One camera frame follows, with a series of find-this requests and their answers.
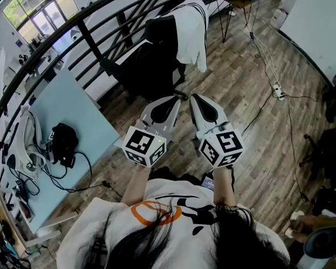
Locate black swivel chair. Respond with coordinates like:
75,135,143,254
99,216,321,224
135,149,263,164
298,127,336,190

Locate black floor cable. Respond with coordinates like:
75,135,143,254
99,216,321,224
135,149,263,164
240,92,320,204

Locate white plastic jug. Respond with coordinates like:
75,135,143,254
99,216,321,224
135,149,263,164
269,8,287,30

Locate dark smartphone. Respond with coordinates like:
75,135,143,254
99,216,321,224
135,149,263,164
200,175,217,191

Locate wooden desk with hairpin legs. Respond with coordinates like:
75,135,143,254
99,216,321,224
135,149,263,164
192,0,259,43

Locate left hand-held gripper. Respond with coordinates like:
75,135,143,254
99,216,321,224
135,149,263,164
122,95,183,168

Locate person's white printed shirt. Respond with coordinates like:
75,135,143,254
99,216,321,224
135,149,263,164
55,178,291,269

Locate white strap harness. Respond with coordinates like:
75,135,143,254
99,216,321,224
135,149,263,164
14,105,49,179

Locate person's black skirt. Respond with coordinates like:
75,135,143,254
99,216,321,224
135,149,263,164
147,166,204,186

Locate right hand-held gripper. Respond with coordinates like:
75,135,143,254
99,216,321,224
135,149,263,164
189,93,246,168

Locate black cable on table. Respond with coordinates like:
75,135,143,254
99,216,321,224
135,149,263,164
40,150,113,193

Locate black headset device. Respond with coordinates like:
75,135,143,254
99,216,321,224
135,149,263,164
50,122,80,168

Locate black metal railing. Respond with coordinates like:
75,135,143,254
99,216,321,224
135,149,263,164
0,0,213,192

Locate person's left forearm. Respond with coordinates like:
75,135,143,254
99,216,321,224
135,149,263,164
120,164,152,207

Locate light blue table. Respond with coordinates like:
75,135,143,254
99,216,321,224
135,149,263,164
2,68,121,235

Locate person's right forearm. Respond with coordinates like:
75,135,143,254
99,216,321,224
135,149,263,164
212,165,237,207

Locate white power cable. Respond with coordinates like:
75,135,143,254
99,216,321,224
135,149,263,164
248,31,280,84

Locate white power strip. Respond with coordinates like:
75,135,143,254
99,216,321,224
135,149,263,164
272,80,286,101

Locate white clothing with black stripes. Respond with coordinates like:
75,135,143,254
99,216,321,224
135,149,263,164
155,0,214,73

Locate black office chair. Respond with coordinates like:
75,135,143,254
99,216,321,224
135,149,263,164
99,15,190,103

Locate glass entrance door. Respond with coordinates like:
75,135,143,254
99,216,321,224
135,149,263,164
2,0,80,44

